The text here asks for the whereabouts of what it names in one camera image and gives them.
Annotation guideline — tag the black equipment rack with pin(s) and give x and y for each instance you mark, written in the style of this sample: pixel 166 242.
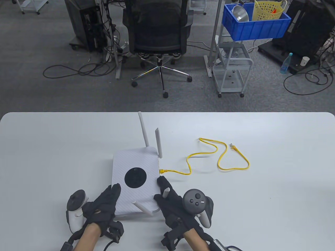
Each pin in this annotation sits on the black equipment rack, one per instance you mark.
pixel 301 31

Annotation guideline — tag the grey metal desk leg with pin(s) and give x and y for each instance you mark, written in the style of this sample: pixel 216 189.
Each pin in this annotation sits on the grey metal desk leg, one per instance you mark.
pixel 117 70
pixel 209 68

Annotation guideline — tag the grey white hand controller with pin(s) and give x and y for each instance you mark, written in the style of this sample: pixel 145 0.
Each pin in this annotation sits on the grey white hand controller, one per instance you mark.
pixel 195 200
pixel 74 217

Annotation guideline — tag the black wrist bracket module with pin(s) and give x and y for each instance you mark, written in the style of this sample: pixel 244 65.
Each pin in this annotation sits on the black wrist bracket module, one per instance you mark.
pixel 116 231
pixel 171 239

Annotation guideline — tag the blue plastic crate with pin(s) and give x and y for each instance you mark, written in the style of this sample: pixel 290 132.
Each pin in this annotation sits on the blue plastic crate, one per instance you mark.
pixel 256 28

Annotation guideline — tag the white router with black circle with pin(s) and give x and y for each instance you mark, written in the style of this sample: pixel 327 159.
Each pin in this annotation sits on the white router with black circle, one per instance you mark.
pixel 136 162

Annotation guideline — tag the white metal rolling cart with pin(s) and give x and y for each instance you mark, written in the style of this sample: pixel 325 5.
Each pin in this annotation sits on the white metal rolling cart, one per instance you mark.
pixel 231 90

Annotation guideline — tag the white paper cup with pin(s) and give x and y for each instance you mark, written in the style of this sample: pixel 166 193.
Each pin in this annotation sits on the white paper cup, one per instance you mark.
pixel 304 61

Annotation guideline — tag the person's left hand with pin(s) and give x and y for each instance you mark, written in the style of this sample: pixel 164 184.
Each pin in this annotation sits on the person's left hand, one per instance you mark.
pixel 104 206

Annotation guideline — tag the person's left forearm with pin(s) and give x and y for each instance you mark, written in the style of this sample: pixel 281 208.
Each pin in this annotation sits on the person's left forearm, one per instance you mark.
pixel 87 238

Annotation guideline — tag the metal bowl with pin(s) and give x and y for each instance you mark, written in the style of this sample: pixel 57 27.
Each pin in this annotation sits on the metal bowl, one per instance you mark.
pixel 240 13

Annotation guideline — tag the blue water bottle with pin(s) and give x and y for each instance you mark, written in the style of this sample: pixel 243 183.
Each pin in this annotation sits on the blue water bottle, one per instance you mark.
pixel 285 65

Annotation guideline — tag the person's right forearm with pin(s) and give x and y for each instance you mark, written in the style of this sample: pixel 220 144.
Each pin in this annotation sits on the person's right forearm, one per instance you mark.
pixel 195 240

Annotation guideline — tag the yellow plastic basket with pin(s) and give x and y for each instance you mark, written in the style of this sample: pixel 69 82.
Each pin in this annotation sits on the yellow plastic basket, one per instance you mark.
pixel 264 10

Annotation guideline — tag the black computer tower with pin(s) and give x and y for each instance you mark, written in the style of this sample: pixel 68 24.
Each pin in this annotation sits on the black computer tower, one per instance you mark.
pixel 78 21

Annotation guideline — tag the black mesh office chair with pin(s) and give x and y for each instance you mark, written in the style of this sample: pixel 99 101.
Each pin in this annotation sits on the black mesh office chair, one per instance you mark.
pixel 157 26

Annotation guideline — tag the small white wheeled cart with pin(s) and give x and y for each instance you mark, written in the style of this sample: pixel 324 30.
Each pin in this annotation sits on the small white wheeled cart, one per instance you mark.
pixel 196 5
pixel 28 4

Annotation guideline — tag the person's right hand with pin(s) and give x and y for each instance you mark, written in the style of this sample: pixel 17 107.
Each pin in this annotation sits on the person's right hand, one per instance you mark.
pixel 172 209

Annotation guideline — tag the white power strip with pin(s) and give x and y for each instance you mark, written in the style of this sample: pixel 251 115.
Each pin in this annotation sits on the white power strip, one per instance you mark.
pixel 124 47

